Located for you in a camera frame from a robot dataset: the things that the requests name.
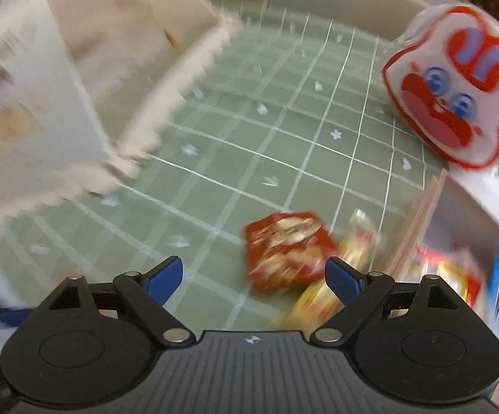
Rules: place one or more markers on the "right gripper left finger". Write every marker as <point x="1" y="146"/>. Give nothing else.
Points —
<point x="144" y="296"/>

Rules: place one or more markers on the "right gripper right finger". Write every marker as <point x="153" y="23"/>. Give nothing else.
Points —
<point x="361" y="295"/>

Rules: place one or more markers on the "red nut snack packet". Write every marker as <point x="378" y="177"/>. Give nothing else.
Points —
<point x="287" y="250"/>

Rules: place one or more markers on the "red yellow snack packet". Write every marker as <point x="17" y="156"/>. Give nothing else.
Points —
<point x="458" y="268"/>

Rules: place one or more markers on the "blue white snack packet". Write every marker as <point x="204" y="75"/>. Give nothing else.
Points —
<point x="493" y="291"/>

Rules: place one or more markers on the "pink cardboard box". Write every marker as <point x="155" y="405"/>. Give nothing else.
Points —
<point x="454" y="210"/>

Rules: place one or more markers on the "green grid tablecloth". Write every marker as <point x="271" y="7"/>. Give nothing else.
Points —
<point x="291" y="117"/>

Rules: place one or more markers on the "white paper bag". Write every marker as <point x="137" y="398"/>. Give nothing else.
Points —
<point x="86" y="86"/>

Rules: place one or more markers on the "red white rabbit bag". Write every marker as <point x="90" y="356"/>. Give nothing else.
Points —
<point x="442" y="78"/>

